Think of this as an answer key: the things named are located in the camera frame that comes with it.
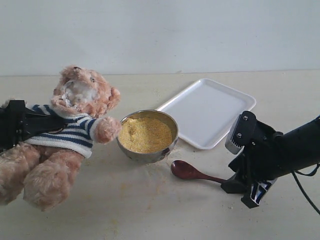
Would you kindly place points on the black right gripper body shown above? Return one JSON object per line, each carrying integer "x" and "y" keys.
{"x": 261, "y": 158}

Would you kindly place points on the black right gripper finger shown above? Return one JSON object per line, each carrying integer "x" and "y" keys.
{"x": 239, "y": 183}
{"x": 257, "y": 191}

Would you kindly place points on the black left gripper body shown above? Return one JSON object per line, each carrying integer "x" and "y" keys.
{"x": 12, "y": 124}

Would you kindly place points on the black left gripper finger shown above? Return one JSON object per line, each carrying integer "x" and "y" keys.
{"x": 36, "y": 123}

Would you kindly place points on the beige teddy bear striped sweater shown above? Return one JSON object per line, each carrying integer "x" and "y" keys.
{"x": 44, "y": 167}

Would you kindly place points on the dark red wooden spoon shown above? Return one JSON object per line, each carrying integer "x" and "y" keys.
{"x": 186, "y": 171}

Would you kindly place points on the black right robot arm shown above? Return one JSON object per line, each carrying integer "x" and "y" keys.
{"x": 300, "y": 148}

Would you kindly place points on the white rectangular plastic tray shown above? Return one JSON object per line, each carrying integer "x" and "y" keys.
{"x": 205, "y": 111}

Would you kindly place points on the steel bowl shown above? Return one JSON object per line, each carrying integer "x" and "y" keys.
{"x": 156, "y": 156}

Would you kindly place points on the yellow millet grain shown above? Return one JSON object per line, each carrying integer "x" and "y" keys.
{"x": 145, "y": 135}

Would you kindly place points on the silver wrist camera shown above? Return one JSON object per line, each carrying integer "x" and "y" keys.
{"x": 241, "y": 132}

